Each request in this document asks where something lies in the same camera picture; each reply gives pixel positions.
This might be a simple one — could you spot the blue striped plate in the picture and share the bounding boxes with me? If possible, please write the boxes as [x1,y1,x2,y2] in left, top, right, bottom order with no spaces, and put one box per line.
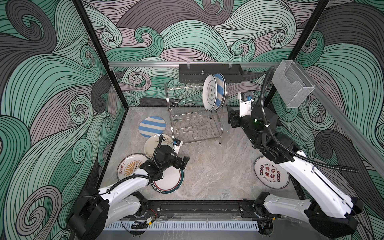
[138,116,167,138]
[214,73,226,111]

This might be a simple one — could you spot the white plate cloud emblem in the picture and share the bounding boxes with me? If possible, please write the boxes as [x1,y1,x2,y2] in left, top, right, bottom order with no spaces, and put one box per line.
[202,75,217,111]

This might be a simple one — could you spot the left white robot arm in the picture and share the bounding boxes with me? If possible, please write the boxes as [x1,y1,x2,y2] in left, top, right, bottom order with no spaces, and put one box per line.
[66,145,190,240]

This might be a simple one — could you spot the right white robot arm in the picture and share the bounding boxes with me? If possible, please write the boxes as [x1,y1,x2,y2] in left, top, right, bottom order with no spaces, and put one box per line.
[228,108,364,239]

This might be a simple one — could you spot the white plate black squiggle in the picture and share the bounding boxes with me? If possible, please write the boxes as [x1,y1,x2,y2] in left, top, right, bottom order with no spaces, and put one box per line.
[144,134,174,159]

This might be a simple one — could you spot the green rimmed white plate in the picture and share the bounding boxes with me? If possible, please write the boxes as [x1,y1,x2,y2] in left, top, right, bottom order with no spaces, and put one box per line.
[151,167,185,194]

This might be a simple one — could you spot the orange sun plate left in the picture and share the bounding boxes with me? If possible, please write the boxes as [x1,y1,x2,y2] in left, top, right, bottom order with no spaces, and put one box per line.
[117,153,148,180]

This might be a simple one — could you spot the white plate red characters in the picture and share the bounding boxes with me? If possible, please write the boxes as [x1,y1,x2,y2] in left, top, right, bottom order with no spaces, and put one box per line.
[254,157,290,190]

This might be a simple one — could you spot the right black corrugated cable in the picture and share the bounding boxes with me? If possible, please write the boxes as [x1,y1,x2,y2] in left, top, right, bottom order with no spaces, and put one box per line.
[259,66,359,174]

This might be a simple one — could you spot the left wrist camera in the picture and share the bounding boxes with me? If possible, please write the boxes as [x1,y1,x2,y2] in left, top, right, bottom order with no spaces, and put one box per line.
[173,138,183,155]

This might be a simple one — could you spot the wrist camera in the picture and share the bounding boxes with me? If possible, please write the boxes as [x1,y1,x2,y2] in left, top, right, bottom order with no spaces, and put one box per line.
[238,92,255,118]
[173,138,183,155]

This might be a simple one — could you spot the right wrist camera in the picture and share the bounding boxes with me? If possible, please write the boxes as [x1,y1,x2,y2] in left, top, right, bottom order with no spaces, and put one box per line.
[238,92,255,118]

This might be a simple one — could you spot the steel wire dish rack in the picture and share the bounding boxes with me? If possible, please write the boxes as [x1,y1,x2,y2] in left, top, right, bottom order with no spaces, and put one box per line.
[165,84,226,144]

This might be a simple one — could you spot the clear acrylic wall box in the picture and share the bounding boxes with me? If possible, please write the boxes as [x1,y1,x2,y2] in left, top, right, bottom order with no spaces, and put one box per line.
[272,60,315,109]

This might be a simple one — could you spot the black perforated wall shelf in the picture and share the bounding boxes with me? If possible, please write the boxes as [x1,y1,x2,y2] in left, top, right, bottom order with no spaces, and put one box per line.
[179,65,244,84]

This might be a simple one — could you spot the white slotted cable duct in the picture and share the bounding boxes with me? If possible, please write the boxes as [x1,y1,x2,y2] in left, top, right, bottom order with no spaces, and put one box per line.
[103,220,260,232]

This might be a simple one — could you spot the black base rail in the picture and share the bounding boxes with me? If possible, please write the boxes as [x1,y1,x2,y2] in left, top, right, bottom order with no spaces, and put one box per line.
[138,200,269,216]

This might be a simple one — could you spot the aluminium wall rail back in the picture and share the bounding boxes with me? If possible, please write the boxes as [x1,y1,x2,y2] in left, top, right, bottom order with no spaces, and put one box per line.
[108,61,281,68]

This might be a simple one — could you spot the aluminium wall rail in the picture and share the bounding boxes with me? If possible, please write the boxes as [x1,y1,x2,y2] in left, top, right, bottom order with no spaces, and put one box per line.
[297,64,384,177]
[108,61,281,68]

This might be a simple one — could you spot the aluminium wall rail right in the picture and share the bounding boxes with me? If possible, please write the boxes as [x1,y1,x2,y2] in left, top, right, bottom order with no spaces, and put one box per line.
[297,64,384,177]

